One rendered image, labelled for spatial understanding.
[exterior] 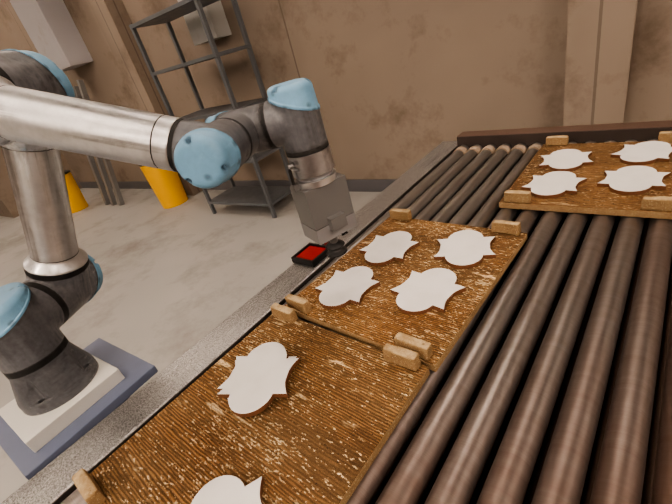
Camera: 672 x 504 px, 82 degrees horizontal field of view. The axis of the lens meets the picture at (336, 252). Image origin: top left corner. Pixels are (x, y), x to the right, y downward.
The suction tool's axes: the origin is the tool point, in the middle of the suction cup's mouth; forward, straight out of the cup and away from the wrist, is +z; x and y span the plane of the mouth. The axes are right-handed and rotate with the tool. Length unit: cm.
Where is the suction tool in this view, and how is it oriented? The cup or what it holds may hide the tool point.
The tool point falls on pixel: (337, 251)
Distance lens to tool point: 76.3
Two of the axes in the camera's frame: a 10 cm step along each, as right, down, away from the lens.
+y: 8.2, -4.4, 3.6
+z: 2.4, 8.4, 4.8
